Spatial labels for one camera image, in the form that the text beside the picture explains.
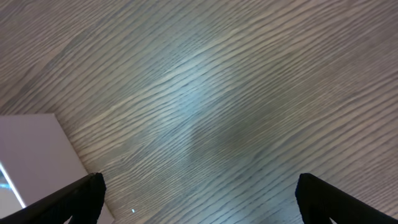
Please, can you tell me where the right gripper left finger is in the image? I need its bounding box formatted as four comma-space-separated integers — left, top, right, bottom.
1, 173, 106, 224

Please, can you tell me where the white cardboard box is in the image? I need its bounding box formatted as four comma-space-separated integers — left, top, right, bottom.
1, 114, 114, 224

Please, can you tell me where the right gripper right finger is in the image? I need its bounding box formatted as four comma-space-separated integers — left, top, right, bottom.
295, 173, 397, 224

